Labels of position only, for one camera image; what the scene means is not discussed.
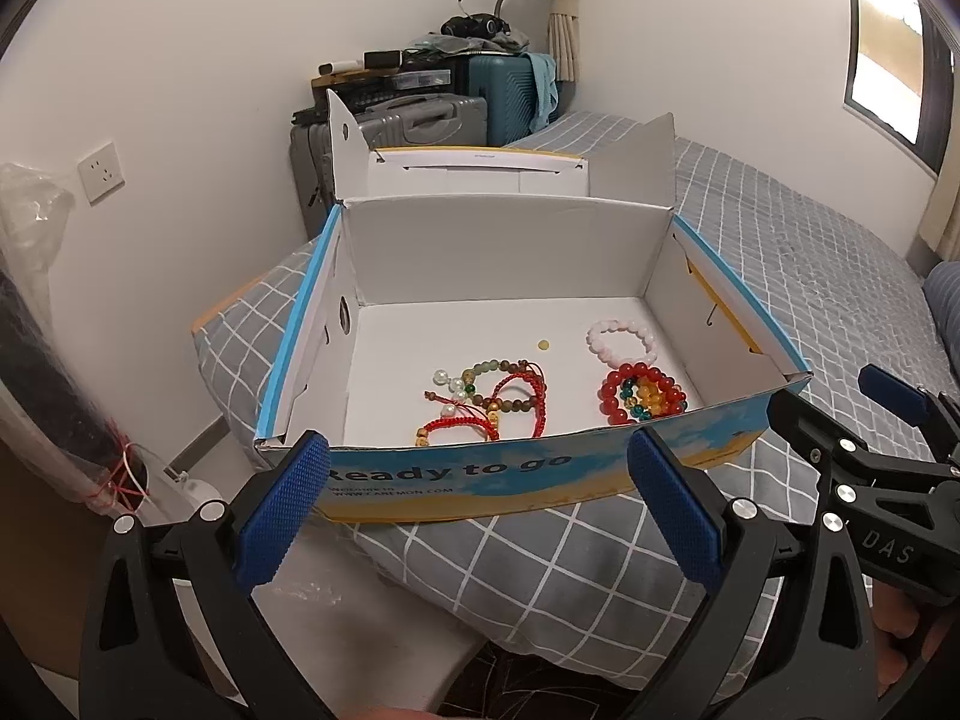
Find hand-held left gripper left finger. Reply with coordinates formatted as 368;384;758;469
79;429;335;720

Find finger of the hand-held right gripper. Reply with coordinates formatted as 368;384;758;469
859;364;960;466
766;388;938;512

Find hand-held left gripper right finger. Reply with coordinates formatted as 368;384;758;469
625;426;882;720

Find amber bead bracelet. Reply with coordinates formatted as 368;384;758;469
634;382;680;415

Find red bead bracelet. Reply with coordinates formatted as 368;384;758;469
598;362;687;421

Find pink bead bracelet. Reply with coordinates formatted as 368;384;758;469
586;317;659;367

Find red cord bracelet gold beads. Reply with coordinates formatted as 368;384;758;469
411;409;502;447

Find white pearl string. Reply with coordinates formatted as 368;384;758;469
433;367;470;421

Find blue and yellow cardboard box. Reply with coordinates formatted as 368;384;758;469
251;88;815;524

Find person's right hand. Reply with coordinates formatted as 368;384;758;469
868;580;960;691

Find blue striped pillow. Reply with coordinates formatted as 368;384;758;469
922;261;960;372

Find white mattress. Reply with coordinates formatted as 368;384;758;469
251;532;481;713

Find beige window curtain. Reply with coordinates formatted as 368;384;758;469
904;172;960;271

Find grey checked bed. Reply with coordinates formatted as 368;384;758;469
191;109;960;661

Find plastic wrapped dark roll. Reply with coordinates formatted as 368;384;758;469
0;161;151;518

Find window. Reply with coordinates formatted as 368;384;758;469
844;0;957;177

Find grey suitcase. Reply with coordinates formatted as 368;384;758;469
290;94;488;241

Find wooden board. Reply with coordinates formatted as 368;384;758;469
311;69;410;87

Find teal cloth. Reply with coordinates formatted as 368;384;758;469
525;52;563;132

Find teal suitcase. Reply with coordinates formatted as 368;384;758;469
461;52;560;147

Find beige curtain beside lamp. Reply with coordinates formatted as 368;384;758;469
544;0;582;83

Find black device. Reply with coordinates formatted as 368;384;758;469
439;15;530;53

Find multicolour bead bracelet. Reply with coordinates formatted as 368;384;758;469
619;379;650;425

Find brown wooden bead bracelet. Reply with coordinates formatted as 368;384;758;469
459;358;552;421

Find white wall socket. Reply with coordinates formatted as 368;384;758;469
77;140;125;203

